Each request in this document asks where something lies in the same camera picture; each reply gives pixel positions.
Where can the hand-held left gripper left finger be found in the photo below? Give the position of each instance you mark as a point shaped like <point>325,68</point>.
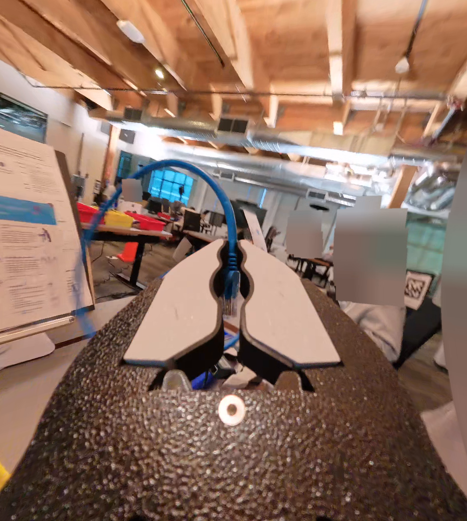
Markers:
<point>176,309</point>

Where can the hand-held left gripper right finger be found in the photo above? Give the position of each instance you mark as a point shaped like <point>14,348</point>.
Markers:
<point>286,313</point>

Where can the orange cone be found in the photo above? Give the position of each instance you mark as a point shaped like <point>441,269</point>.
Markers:
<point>128,252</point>

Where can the table with black legs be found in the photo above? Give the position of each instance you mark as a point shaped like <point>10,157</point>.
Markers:
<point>136,244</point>

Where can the black computer monitor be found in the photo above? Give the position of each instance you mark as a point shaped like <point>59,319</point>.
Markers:
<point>191,220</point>

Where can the red plastic bin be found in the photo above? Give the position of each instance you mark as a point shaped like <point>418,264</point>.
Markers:
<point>89,213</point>
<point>148,223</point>

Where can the small yellow plastic bin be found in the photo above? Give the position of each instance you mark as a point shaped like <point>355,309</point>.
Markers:
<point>118,219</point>

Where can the window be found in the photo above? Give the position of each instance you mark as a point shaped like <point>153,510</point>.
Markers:
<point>172,187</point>

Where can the white stand base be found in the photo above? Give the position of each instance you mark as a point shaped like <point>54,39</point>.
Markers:
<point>9,354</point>

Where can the printed instruction sheet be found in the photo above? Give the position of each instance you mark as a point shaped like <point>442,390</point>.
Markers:
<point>18,228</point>

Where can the white ceiling lamp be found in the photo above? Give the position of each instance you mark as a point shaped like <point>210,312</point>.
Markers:
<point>402,65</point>
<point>131,31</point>

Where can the silver ventilation duct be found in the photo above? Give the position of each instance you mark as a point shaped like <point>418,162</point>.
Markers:
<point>282,163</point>

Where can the wall poster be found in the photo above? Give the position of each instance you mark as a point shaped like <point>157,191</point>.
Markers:
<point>9,112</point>

